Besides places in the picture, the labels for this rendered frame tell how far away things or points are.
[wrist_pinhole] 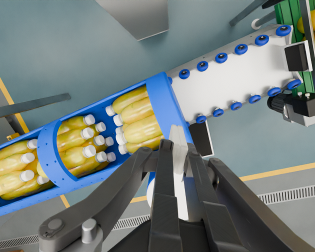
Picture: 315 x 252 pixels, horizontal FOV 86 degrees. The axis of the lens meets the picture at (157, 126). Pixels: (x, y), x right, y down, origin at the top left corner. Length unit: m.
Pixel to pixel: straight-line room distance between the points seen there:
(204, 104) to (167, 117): 0.34
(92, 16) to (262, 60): 1.48
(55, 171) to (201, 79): 0.64
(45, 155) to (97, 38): 1.37
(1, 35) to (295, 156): 3.15
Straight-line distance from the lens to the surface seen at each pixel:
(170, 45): 1.69
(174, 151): 0.16
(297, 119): 1.10
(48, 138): 0.65
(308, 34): 0.86
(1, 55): 2.37
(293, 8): 0.92
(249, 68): 0.81
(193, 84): 0.75
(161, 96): 0.47
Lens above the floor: 1.67
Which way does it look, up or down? 72 degrees down
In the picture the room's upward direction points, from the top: 166 degrees counter-clockwise
